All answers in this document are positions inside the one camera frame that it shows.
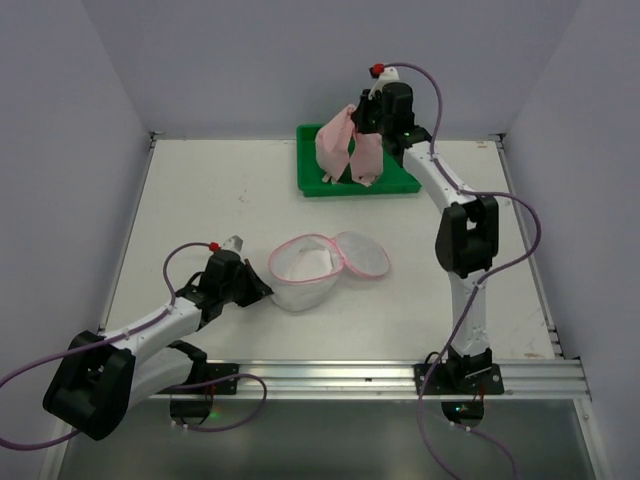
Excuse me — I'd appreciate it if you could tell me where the aluminium front mounting rail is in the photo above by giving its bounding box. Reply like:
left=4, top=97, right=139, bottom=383
left=134, top=357, right=589, bottom=399

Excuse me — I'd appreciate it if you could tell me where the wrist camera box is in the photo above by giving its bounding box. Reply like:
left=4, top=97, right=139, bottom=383
left=221, top=235, right=244, bottom=255
left=368, top=65, right=400, bottom=100

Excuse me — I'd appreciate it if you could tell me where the aluminium table edge frame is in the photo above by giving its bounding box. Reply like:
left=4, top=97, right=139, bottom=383
left=37, top=130, right=611, bottom=480

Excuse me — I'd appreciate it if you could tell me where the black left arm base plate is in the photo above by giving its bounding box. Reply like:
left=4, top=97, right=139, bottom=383
left=160, top=363, right=240, bottom=396

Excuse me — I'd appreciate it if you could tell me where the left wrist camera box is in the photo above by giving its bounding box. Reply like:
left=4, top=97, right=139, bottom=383
left=221, top=235, right=244, bottom=255

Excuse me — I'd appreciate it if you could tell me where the green plastic tray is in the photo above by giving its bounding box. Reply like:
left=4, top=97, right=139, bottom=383
left=296, top=124, right=421, bottom=198

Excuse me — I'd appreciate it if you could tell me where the white mesh laundry bag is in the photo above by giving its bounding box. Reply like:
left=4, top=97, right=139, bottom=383
left=267, top=231, right=391, bottom=313

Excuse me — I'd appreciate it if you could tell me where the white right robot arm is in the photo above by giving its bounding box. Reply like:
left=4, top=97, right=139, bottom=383
left=353, top=81, right=504, bottom=395

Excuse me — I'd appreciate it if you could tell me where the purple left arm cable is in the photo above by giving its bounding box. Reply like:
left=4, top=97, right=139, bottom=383
left=0, top=240, right=269, bottom=449

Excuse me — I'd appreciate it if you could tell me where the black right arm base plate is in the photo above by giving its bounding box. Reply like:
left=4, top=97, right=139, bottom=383
left=413, top=347, right=505, bottom=396

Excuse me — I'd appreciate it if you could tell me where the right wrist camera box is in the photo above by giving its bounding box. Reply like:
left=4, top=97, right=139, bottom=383
left=368, top=65, right=400, bottom=100

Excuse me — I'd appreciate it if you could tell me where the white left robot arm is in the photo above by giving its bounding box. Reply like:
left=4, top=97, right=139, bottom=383
left=43, top=249, right=273, bottom=440

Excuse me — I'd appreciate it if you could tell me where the pink bra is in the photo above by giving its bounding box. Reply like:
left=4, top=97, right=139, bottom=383
left=315, top=104, right=384, bottom=186

